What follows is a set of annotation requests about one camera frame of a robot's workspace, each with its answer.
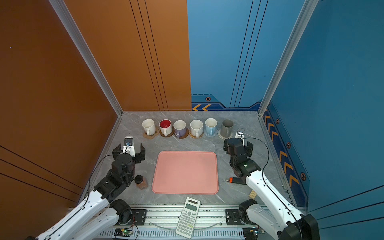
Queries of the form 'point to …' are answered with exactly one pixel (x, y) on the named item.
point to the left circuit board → (123, 232)
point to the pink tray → (186, 172)
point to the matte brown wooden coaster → (168, 135)
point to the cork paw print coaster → (150, 137)
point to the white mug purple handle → (180, 127)
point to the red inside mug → (165, 127)
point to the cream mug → (196, 127)
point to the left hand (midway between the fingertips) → (131, 144)
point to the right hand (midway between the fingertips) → (236, 141)
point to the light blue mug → (211, 125)
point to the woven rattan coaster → (194, 137)
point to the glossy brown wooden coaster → (185, 136)
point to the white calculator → (187, 219)
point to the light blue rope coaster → (210, 136)
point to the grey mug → (226, 128)
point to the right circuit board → (252, 233)
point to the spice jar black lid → (139, 182)
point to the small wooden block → (253, 194)
